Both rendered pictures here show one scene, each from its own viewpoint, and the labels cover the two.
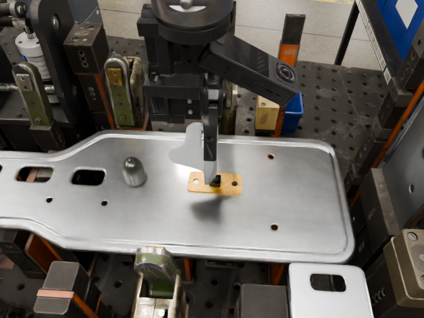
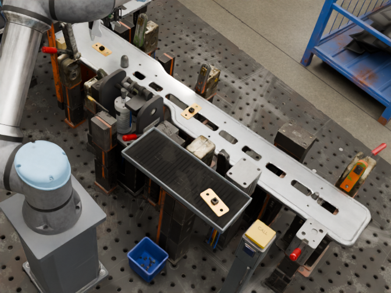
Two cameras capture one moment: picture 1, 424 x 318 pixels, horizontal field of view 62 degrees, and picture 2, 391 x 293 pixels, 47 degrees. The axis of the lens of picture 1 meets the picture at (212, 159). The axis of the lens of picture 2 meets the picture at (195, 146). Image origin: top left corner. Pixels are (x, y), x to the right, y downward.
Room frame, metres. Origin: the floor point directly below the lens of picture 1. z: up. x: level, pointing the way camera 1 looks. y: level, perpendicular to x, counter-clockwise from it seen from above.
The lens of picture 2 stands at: (1.36, 1.01, 2.19)
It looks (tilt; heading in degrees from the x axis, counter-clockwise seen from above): 50 degrees down; 206
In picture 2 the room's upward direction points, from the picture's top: 12 degrees clockwise
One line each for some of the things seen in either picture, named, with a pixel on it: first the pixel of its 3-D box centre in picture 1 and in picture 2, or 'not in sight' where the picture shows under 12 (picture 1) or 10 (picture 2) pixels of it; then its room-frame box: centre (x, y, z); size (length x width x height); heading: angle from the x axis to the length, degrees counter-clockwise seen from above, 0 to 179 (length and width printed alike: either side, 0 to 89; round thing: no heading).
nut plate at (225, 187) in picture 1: (215, 181); (102, 48); (0.31, -0.01, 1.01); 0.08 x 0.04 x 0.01; 85
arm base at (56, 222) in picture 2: not in sight; (50, 200); (0.98, 0.44, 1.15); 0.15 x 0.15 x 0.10
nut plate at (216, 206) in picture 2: not in sight; (214, 201); (0.71, 0.78, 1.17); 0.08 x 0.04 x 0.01; 73
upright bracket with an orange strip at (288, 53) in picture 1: (272, 135); (55, 64); (0.46, -0.12, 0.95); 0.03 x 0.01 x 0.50; 86
